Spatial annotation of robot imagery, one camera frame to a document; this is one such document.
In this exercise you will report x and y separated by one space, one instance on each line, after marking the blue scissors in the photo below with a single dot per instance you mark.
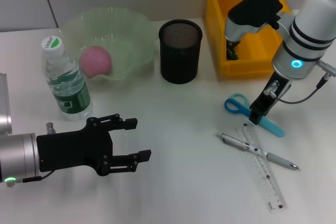
226 106

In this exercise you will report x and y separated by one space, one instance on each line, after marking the translucent green fruit bowl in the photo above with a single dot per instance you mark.
126 30

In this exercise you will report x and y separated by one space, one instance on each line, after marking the clear green-label water bottle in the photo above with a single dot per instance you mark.
68 90

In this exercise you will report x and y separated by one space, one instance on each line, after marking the pink peach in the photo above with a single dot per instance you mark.
95 61

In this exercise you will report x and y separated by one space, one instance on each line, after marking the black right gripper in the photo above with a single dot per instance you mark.
273 100

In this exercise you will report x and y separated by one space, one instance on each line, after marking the yellow plastic bin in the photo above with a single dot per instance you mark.
218 24

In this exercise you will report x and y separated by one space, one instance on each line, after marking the green plastic wrapper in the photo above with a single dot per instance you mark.
232 52

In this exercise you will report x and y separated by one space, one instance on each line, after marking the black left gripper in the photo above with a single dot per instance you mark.
68 150

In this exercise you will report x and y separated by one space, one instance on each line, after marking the transparent plastic ruler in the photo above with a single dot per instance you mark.
270 182

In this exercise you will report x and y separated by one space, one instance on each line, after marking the grey pen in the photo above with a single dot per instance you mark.
281 160

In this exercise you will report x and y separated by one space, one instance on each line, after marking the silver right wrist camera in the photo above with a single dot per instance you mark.
252 6

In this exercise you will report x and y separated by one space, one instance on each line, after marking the black mesh pen holder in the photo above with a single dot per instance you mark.
181 61

